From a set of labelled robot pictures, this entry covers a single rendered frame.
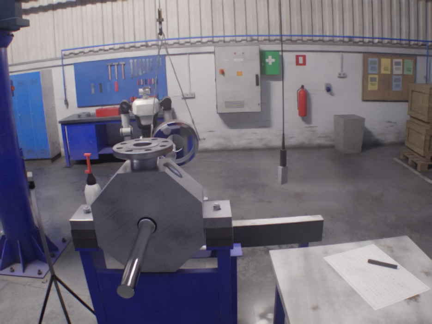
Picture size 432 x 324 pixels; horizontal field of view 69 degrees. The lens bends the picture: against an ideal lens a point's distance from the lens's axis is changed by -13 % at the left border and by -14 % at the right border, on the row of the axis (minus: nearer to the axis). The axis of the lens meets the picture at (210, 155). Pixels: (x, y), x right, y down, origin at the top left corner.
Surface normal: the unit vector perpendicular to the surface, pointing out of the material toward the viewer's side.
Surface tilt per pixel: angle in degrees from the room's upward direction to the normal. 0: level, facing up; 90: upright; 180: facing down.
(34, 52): 90
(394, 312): 0
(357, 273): 0
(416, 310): 0
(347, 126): 93
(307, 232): 90
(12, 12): 90
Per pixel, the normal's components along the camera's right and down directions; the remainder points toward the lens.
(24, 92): -0.02, 0.27
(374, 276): -0.04, -0.96
